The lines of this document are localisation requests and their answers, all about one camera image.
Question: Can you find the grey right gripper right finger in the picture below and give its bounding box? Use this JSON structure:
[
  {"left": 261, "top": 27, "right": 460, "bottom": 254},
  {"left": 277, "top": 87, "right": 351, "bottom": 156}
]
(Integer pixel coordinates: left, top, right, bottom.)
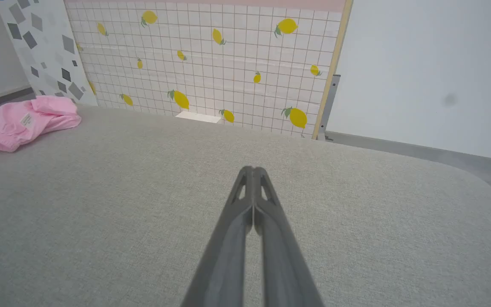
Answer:
[{"left": 254, "top": 167, "right": 325, "bottom": 307}]

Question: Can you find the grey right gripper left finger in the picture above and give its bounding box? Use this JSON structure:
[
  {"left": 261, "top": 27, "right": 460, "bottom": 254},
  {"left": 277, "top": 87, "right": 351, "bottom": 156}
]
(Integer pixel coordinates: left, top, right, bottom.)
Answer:
[{"left": 180, "top": 166, "right": 254, "bottom": 307}]

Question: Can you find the pink garment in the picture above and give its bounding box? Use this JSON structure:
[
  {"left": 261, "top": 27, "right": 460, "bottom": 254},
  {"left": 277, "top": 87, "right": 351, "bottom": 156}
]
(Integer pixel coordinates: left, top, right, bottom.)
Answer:
[{"left": 0, "top": 95, "right": 82, "bottom": 153}]

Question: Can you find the grey fabric sofa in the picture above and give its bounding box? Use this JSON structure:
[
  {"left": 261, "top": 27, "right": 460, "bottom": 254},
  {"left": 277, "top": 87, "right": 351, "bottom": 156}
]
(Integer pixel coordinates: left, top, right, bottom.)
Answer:
[{"left": 0, "top": 104, "right": 491, "bottom": 307}]

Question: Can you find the white box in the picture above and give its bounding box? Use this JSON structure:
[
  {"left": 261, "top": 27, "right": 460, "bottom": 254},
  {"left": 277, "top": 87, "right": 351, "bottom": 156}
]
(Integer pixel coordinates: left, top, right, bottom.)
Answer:
[{"left": 175, "top": 111, "right": 222, "bottom": 124}]

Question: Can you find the lemon print grid panel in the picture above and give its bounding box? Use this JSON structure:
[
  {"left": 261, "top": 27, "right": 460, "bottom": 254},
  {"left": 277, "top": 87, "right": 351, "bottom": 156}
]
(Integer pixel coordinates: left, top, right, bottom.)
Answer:
[{"left": 64, "top": 0, "right": 354, "bottom": 140}]

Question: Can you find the grey terrazzo print panel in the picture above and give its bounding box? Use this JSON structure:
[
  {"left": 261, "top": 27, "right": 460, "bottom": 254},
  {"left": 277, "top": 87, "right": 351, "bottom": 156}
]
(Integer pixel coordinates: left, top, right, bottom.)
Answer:
[{"left": 0, "top": 0, "right": 99, "bottom": 106}]

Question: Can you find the grey metal bracket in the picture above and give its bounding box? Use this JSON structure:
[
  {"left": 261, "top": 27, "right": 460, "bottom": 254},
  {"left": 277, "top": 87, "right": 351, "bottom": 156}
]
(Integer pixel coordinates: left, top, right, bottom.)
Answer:
[{"left": 317, "top": 75, "right": 341, "bottom": 141}]

